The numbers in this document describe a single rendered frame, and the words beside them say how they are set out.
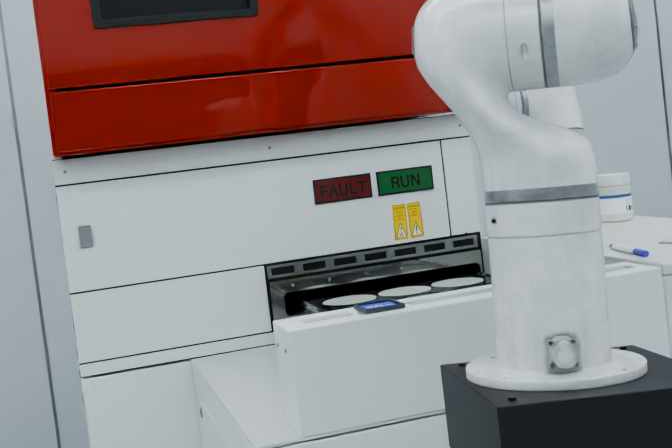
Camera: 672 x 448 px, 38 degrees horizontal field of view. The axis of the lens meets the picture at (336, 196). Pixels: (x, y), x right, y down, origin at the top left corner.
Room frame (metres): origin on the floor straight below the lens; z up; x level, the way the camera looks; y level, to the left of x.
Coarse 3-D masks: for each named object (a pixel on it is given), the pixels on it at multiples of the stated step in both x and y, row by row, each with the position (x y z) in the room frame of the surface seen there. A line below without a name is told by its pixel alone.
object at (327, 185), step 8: (360, 176) 1.92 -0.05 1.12; (368, 176) 1.93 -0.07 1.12; (320, 184) 1.90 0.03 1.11; (328, 184) 1.90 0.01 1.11; (336, 184) 1.91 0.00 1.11; (344, 184) 1.91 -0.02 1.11; (352, 184) 1.92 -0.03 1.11; (360, 184) 1.92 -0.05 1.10; (368, 184) 1.92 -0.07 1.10; (320, 192) 1.90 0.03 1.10; (328, 192) 1.90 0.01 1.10; (336, 192) 1.91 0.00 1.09; (344, 192) 1.91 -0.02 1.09; (352, 192) 1.92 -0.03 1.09; (360, 192) 1.92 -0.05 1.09; (368, 192) 1.92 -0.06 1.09; (320, 200) 1.90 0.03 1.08; (328, 200) 1.90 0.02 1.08
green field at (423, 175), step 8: (424, 168) 1.96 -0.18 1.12; (384, 176) 1.93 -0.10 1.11; (392, 176) 1.94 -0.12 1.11; (400, 176) 1.94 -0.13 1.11; (408, 176) 1.95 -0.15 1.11; (416, 176) 1.95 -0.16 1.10; (424, 176) 1.96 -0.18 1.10; (384, 184) 1.93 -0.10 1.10; (392, 184) 1.94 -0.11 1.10; (400, 184) 1.94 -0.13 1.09; (408, 184) 1.95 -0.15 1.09; (416, 184) 1.95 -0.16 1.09; (424, 184) 1.96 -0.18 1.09; (384, 192) 1.93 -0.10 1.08
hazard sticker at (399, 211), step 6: (402, 204) 1.94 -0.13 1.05; (396, 210) 1.94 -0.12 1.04; (402, 210) 1.94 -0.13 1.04; (396, 216) 1.94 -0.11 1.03; (402, 216) 1.94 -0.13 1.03; (396, 222) 1.94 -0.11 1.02; (402, 222) 1.94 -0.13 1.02; (396, 228) 1.94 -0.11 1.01; (402, 228) 1.94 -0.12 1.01; (396, 234) 1.94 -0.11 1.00; (402, 234) 1.94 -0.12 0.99
